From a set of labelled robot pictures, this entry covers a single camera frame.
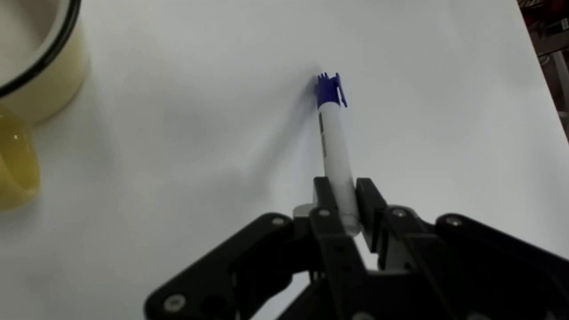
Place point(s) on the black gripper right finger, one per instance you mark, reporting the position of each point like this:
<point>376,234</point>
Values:
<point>467,266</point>

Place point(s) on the yellow enamel mug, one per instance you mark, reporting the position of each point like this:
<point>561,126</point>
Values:
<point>40,76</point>

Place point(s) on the white marker with blue cap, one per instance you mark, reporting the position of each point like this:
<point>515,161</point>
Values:
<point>337,153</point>

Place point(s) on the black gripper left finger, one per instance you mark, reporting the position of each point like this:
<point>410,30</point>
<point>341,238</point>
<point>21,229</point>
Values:
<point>259,266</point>

